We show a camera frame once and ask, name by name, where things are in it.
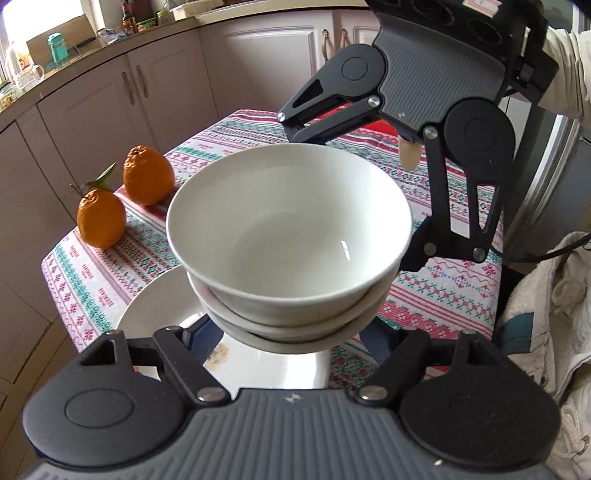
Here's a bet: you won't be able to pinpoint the large white plate stained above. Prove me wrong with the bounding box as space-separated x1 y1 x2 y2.
118 266 331 396

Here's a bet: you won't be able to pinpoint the white bowl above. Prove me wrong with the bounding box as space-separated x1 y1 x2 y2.
195 294 388 354
166 143 413 326
186 272 396 343

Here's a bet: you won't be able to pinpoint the white kitchen cabinets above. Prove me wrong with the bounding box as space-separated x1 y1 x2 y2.
1 1 378 479

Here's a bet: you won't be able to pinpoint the right gloved hand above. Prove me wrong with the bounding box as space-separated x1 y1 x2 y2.
399 136 423 171

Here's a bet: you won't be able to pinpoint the person's beige jacket sleeve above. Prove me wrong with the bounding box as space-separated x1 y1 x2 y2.
497 29 590 479

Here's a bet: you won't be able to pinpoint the orange tangerine with leaves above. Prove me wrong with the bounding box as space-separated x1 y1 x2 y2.
70 163 126 250

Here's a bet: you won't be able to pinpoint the green cup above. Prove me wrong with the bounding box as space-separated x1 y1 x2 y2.
47 32 69 69

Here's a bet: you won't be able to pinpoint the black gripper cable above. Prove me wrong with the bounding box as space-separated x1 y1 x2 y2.
489 239 591 265

